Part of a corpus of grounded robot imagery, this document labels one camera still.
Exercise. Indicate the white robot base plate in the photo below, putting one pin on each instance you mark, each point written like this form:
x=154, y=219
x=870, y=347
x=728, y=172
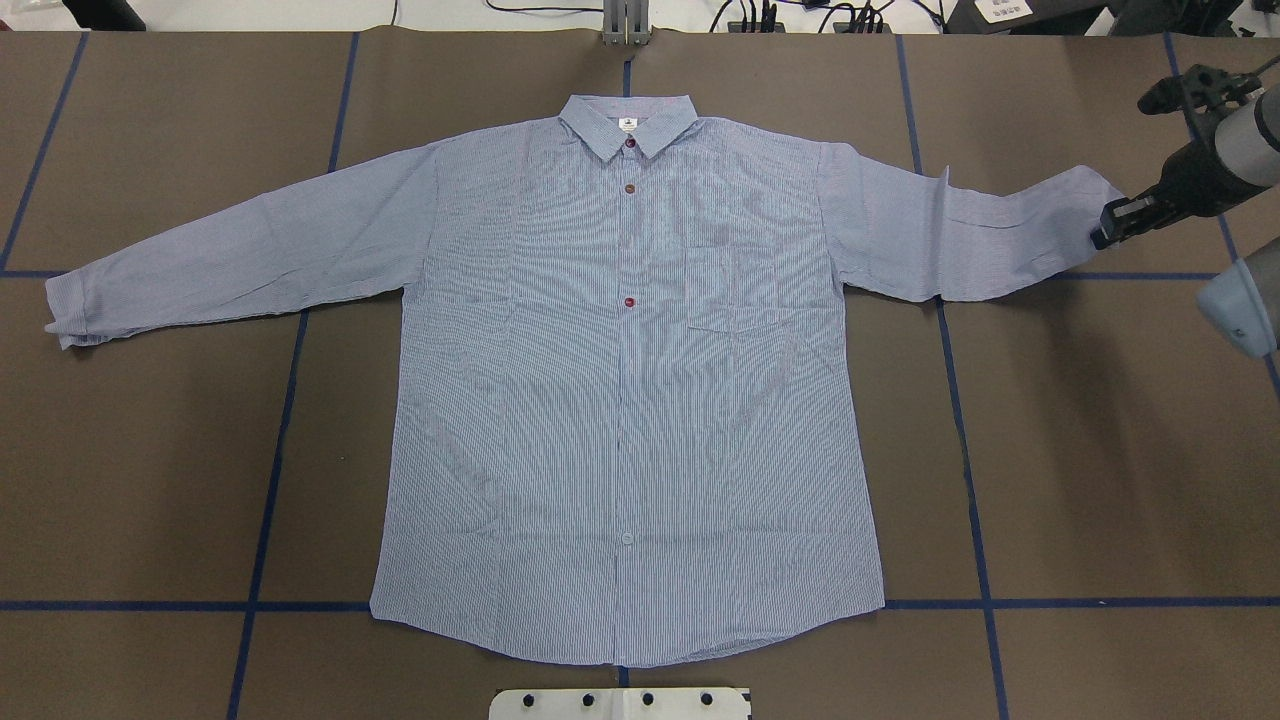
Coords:
x=623, y=703

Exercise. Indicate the grey aluminium frame post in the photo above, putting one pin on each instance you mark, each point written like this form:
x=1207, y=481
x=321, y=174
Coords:
x=626, y=22

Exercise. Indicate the blue striped button shirt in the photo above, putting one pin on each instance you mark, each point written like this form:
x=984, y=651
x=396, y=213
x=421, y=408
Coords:
x=624, y=427

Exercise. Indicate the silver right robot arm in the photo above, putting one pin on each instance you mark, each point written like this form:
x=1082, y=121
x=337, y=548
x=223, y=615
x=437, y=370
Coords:
x=1241, y=302

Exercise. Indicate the black box with label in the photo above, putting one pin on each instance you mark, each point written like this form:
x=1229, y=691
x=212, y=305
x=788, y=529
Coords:
x=1050, y=18

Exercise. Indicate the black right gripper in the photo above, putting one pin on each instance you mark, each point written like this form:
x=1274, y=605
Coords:
x=1192, y=177

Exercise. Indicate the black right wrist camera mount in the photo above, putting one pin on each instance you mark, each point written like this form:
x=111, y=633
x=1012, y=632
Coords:
x=1203, y=95

